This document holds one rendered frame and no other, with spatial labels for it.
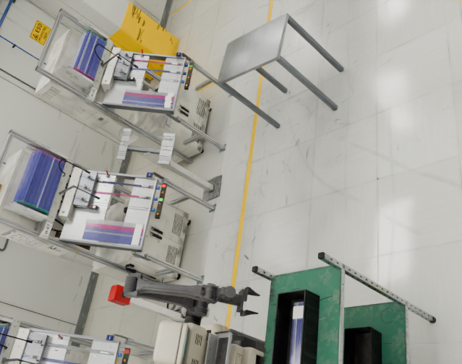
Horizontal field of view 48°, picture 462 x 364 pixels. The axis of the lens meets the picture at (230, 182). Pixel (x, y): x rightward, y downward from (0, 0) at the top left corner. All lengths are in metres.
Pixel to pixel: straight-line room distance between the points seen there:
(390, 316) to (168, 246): 2.56
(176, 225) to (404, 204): 2.34
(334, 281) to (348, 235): 1.33
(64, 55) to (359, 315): 3.75
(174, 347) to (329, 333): 0.74
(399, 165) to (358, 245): 0.64
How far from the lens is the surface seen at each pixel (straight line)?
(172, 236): 5.05
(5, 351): 4.33
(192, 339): 2.74
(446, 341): 3.28
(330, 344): 2.47
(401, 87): 4.27
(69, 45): 5.55
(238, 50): 4.56
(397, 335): 3.01
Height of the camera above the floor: 2.90
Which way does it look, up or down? 35 degrees down
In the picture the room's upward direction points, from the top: 59 degrees counter-clockwise
